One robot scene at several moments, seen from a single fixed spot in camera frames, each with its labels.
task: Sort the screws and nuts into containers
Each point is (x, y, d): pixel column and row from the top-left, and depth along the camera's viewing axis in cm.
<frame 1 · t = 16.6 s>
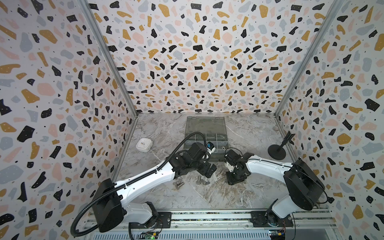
left hand: (210, 162, 75), fingers open
right hand: (227, 180, 86), fingers open
clear plastic organizer box: (214, 129, 121), on the table
white small square box: (144, 144, 101), point 4 cm above the table
bolt cluster centre: (205, 182, 87), on the table

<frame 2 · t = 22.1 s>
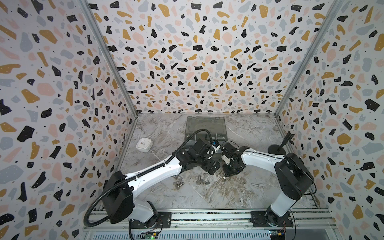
left hand: (214, 159, 77), fingers open
right hand: (224, 172, 89), fingers open
the named things where they were.

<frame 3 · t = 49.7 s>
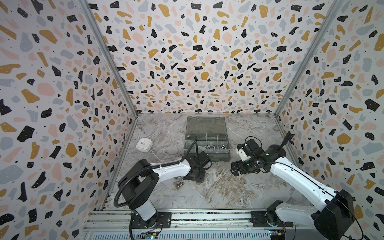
left hand: (200, 176, 86), fingers open
right hand: (235, 167, 79), fingers open
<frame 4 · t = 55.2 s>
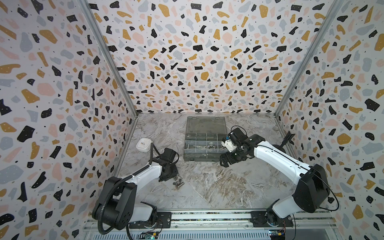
left hand: (175, 172, 88), fingers open
right hand: (225, 158, 82), fingers open
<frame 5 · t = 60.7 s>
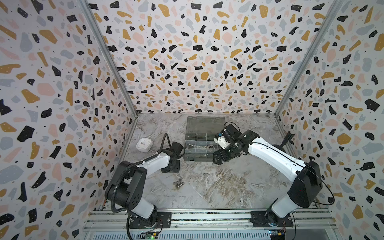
left hand: (173, 166, 90), fingers open
right hand: (217, 156, 80), fingers open
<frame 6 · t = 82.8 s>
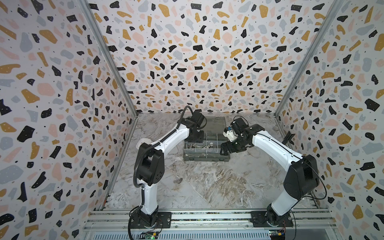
left hand: (200, 137, 90), fingers open
right hand: (225, 149, 84), fingers open
